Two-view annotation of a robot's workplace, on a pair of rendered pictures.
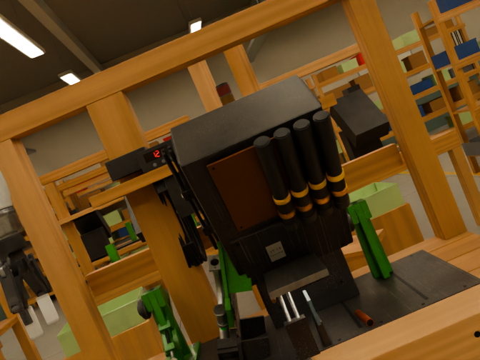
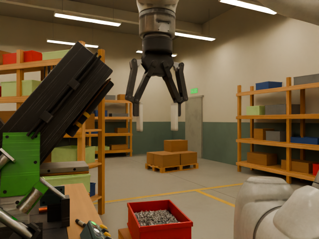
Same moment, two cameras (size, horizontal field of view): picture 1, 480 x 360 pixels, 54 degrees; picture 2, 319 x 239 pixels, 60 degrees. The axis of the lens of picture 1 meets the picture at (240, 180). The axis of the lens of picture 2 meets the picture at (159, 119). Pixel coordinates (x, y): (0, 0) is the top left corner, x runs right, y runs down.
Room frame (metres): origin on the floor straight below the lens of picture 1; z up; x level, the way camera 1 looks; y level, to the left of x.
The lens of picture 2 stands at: (1.30, 1.17, 1.31)
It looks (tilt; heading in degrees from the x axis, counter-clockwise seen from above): 0 degrees down; 248
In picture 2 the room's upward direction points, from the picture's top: straight up
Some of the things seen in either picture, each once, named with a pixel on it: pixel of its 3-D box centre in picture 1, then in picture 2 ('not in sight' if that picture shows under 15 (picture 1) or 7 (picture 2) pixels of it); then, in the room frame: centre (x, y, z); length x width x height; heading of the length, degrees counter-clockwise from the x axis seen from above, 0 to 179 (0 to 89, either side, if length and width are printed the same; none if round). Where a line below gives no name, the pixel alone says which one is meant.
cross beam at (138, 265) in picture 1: (244, 219); not in sight; (1.83, 0.04, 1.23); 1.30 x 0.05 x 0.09; 90
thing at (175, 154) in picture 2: not in sight; (172, 154); (-1.75, -5.65, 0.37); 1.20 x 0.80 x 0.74; 13
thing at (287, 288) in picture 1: (289, 267); (36, 170); (1.36, -0.03, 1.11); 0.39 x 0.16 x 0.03; 0
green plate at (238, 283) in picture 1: (233, 267); (22, 161); (1.39, 0.12, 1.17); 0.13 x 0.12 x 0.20; 90
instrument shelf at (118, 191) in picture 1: (213, 151); not in sight; (1.72, 0.04, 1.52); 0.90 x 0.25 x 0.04; 90
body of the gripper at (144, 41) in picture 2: (12, 256); (157, 57); (1.06, 0.54, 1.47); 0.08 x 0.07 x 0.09; 0
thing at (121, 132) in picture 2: not in sight; (86, 125); (0.16, -8.54, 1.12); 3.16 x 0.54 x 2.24; 5
